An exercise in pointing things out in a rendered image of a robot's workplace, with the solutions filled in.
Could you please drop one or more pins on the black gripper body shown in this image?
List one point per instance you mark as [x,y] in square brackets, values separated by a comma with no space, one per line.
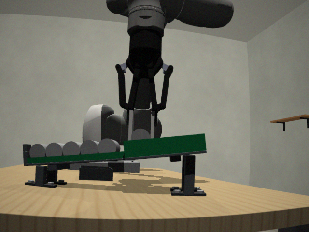
[145,45]

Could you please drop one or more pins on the dark green flat panel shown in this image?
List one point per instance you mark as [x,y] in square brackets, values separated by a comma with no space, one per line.
[164,147]

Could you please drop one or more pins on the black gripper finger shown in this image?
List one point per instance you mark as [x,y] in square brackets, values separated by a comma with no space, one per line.
[121,69]
[167,71]

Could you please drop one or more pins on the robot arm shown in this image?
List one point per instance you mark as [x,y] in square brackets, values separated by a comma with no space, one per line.
[100,121]

